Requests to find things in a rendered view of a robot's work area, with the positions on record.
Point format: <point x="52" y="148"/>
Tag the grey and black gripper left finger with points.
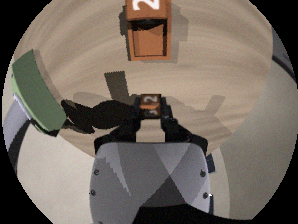
<point x="126" y="132"/>

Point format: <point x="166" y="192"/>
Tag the brown rectangular tray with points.
<point x="151" y="42"/>

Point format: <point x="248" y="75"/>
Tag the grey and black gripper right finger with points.
<point x="174" y="132"/>

